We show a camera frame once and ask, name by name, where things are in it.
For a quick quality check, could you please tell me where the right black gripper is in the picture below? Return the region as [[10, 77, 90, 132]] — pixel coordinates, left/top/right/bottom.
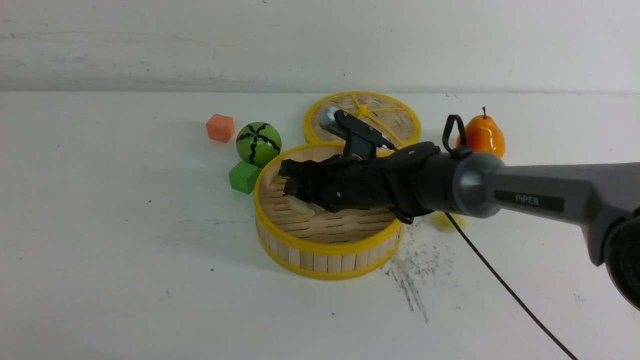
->
[[278, 142, 441, 224]]

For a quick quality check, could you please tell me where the green dumpling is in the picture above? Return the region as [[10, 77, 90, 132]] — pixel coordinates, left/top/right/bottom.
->
[[430, 211, 469, 234]]

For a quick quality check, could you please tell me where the white dumpling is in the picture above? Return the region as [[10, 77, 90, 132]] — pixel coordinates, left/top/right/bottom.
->
[[287, 196, 316, 218]]

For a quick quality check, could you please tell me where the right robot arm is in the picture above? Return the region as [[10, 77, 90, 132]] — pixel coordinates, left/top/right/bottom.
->
[[278, 142, 640, 308]]

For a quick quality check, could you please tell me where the bamboo steamer tray yellow rim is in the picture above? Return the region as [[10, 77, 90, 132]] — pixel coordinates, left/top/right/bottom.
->
[[253, 142, 405, 281]]

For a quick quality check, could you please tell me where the woven bamboo steamer lid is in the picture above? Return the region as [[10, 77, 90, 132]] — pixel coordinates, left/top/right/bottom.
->
[[302, 91, 422, 148]]

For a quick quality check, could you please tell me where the green toy watermelon ball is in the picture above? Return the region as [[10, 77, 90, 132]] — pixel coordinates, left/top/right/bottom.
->
[[235, 121, 282, 169]]

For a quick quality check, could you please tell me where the green foam cube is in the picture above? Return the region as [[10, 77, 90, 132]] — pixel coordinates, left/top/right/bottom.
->
[[228, 161, 261, 194]]

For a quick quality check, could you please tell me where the orange foam cube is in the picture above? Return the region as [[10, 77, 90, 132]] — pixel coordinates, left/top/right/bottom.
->
[[205, 113, 236, 143]]

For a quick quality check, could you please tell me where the orange yellow toy pear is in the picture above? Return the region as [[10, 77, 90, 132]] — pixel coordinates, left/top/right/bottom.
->
[[464, 106, 506, 158]]

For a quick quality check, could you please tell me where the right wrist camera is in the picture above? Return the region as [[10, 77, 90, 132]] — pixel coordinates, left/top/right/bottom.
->
[[317, 106, 398, 160]]

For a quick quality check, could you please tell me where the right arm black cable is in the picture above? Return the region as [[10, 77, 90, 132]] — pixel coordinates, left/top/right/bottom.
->
[[442, 114, 581, 360]]

